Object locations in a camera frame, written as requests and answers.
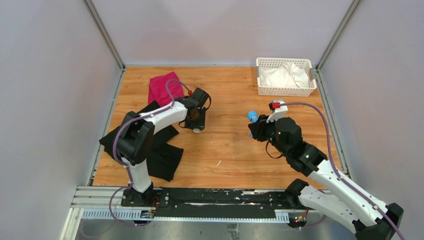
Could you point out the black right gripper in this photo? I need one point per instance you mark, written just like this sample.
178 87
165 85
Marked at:
258 128

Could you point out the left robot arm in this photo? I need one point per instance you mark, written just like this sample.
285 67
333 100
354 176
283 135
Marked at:
135 137

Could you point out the black cloth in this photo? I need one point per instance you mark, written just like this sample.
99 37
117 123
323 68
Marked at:
163 160

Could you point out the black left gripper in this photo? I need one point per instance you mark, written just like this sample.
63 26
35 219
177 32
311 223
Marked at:
200 124

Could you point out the white plastic basket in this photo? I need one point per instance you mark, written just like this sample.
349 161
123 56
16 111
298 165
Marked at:
272 62

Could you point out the blue water faucet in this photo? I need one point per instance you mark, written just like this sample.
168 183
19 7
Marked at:
253 117

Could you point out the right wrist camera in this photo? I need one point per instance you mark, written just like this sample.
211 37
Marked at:
278 108

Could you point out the aluminium frame rail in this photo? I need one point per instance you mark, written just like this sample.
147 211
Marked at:
103 203

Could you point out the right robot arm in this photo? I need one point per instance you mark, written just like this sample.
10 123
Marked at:
331 179

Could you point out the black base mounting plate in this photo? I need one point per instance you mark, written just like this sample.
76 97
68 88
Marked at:
215 203

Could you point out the white cloth in basket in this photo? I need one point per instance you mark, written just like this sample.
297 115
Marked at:
288 75

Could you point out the magenta cloth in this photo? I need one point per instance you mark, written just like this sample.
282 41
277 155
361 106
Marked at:
157 89

